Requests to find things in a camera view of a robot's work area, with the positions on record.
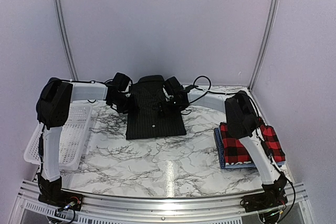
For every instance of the white plastic laundry basket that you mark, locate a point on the white plastic laundry basket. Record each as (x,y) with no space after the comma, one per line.
(73,137)

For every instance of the light blue folded shirt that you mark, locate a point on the light blue folded shirt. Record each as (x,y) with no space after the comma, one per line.
(248,164)

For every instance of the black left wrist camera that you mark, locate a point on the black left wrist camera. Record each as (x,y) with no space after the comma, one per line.
(122,82)

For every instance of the aluminium front frame rail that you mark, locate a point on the aluminium front frame rail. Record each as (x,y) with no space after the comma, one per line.
(113,209)

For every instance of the blue checked folded shirt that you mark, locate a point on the blue checked folded shirt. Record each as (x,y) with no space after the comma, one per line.
(220,147)

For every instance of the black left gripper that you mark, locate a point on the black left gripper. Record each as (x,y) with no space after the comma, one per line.
(123,110)

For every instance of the red black plaid shirt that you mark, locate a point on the red black plaid shirt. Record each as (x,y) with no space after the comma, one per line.
(236,152)

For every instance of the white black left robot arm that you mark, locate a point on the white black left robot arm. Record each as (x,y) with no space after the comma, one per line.
(52,109)

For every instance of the aluminium corner post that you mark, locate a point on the aluminium corner post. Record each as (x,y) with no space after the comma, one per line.
(64,39)
(264,42)

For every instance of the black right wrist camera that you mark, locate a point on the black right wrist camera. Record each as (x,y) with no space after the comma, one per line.
(173,85)

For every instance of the black pinstriped long sleeve shirt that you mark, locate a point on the black pinstriped long sleeve shirt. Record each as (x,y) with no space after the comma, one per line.
(151,118)

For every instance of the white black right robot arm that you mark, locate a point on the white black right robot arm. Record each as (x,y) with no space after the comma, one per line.
(244,137)

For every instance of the left aluminium corner post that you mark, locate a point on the left aluminium corner post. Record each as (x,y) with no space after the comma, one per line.
(64,39)

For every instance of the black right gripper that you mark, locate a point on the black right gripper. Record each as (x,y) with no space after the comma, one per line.
(179,109)

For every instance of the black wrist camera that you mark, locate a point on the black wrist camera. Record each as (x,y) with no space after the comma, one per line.
(173,85)
(122,82)

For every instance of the right aluminium corner post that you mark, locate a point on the right aluminium corner post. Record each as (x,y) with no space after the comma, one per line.
(264,42)

